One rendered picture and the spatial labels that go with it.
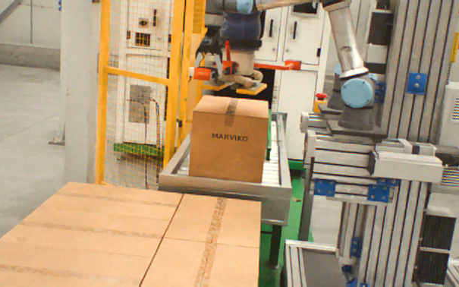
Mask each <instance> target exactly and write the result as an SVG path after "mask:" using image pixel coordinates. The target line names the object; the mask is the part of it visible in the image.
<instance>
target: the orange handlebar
mask: <svg viewBox="0 0 459 287"><path fill-rule="evenodd" d="M293 66H294V64H292V63H290V64H289V65H287V66H284V65H269V64H261V63H254V67H258V68H266V69H271V68H272V70H280V71H289V70H290V69H291V68H293ZM196 75H197V76H200V77H210V73H207V72H201V71H200V72H197V73H196Z"/></svg>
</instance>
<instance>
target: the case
mask: <svg viewBox="0 0 459 287"><path fill-rule="evenodd" d="M268 126H269V109H268V101H263V100H254V99H238V98H229V97H220V96H203V98H202V99H201V100H200V103H199V104H198V105H196V107H195V109H194V110H193V118H192V129H191V141H190V162H189V173H188V176H195V177H203V178H217V179H226V180H234V181H241V182H249V183H257V184H262V181H263V166H264V157H266V142H267V134H268Z"/></svg>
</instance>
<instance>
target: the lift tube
mask: <svg viewBox="0 0 459 287"><path fill-rule="evenodd" d="M261 12H262V11H258V12H253V13H251V14H241V13H234V12H226V11H223V18H222V25H221V27H222V29H221V30H219V33H220V34H221V37H227V38H234V39H259V35H260V30H261V24H260V19H259V17H260V14H261ZM230 49H236V50H247V51H259V48H243V46H237V47H234V46H230Z"/></svg>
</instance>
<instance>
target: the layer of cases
mask: <svg viewBox="0 0 459 287"><path fill-rule="evenodd" d="M260 218H261V201H255V200H240V199H232V198H224V197H210V196H201V195H193V194H185V195H184V194H179V193H170V191H155V190H147V189H139V188H124V187H116V186H108V185H100V184H85V183H76V182H68V183H67V184H66V185H65V186H64V187H63V188H61V189H59V191H58V192H57V193H56V194H54V195H53V196H51V197H50V198H49V199H48V200H47V201H46V202H45V203H44V204H42V205H40V206H39V207H38V208H37V209H36V210H35V211H34V212H32V213H31V214H30V215H29V216H28V217H26V218H24V220H23V221H21V222H20V223H19V224H18V225H16V226H15V227H14V228H13V229H12V230H11V231H10V232H9V233H6V234H5V235H4V236H3V237H1V239H0V287H258V276H259V238H260Z"/></svg>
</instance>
